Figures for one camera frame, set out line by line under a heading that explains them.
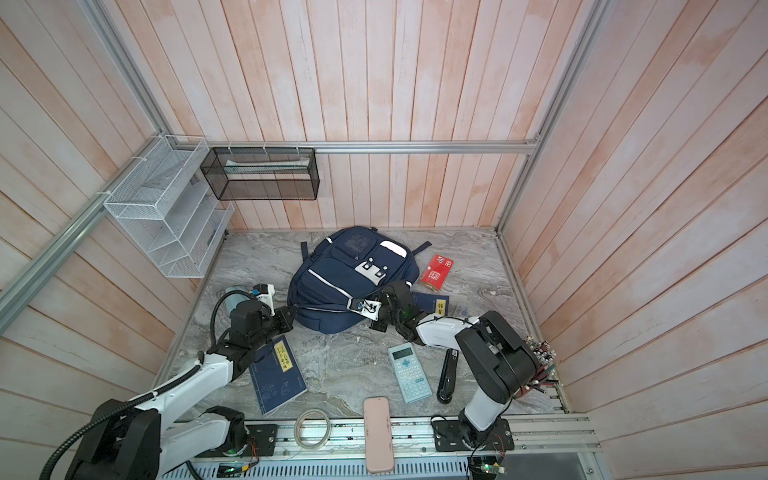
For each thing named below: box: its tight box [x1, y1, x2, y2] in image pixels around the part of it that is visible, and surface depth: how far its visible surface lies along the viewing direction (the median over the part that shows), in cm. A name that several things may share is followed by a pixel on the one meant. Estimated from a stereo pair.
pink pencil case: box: [363, 396, 395, 474], surface depth 74 cm
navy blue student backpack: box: [288, 226, 433, 334], surface depth 102 cm
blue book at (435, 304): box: [412, 291, 449, 316], surface depth 100 cm
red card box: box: [420, 254, 454, 292], surface depth 109 cm
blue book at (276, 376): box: [249, 335, 308, 416], surface depth 83 cm
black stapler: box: [436, 348, 459, 404], surface depth 85 cm
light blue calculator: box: [388, 342, 433, 404], surface depth 85 cm
